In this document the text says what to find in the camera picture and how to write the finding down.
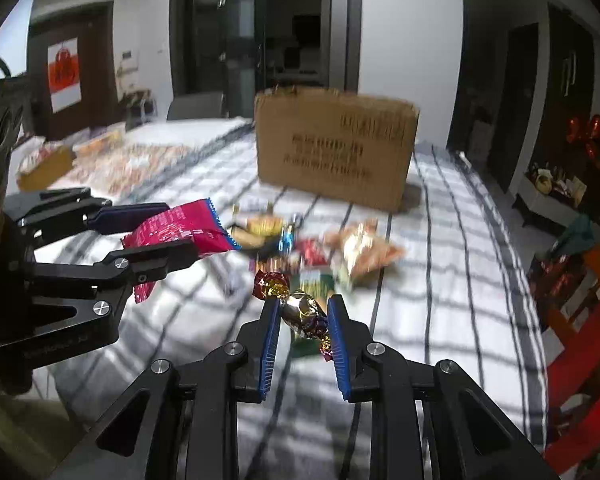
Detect red paper door poster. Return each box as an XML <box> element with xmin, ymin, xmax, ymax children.
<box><xmin>46</xmin><ymin>38</ymin><xmax>82</xmax><ymax>114</ymax></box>

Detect green cloth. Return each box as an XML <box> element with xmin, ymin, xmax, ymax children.
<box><xmin>552</xmin><ymin>214</ymin><xmax>596</xmax><ymax>257</ymax></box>

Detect gold foil candy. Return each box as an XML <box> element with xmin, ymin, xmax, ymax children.
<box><xmin>252</xmin><ymin>270</ymin><xmax>332</xmax><ymax>362</ymax></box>

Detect red wooden chair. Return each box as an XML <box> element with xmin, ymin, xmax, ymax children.
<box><xmin>529</xmin><ymin>245</ymin><xmax>600</xmax><ymax>474</ymax></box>

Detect red heart balloons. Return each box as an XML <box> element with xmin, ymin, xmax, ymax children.
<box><xmin>566</xmin><ymin>114</ymin><xmax>600</xmax><ymax>169</ymax></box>

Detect patterned floral placemat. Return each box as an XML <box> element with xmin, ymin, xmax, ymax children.
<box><xmin>48</xmin><ymin>144</ymin><xmax>193</xmax><ymax>198</ymax></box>

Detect white low cabinet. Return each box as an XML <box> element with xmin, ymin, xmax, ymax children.
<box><xmin>513</xmin><ymin>176</ymin><xmax>580</xmax><ymax>234</ymax></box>

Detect pile of mixed snacks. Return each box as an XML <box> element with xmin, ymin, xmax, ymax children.
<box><xmin>226</xmin><ymin>201</ymin><xmax>351</xmax><ymax>302</ymax></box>

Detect brown cardboard box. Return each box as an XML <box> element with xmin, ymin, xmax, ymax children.
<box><xmin>254</xmin><ymin>86</ymin><xmax>419</xmax><ymax>214</ymax></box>

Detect tan fortune biscuit packet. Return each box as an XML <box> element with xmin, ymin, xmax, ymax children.
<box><xmin>323</xmin><ymin>219</ymin><xmax>405</xmax><ymax>287</ymax></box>

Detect checkered tablecloth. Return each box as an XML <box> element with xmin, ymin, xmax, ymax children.
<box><xmin>32</xmin><ymin>128</ymin><xmax>547</xmax><ymax>479</ymax></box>

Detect glass sliding door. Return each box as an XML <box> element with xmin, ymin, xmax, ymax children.
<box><xmin>169</xmin><ymin>0</ymin><xmax>362</xmax><ymax>117</ymax></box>

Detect pink snack packet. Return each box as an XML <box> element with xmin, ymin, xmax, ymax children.
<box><xmin>121</xmin><ymin>197</ymin><xmax>242</xmax><ymax>305</ymax></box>

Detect grey dining chair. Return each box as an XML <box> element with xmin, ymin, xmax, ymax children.
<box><xmin>166</xmin><ymin>91</ymin><xmax>225</xmax><ymax>122</ymax></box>

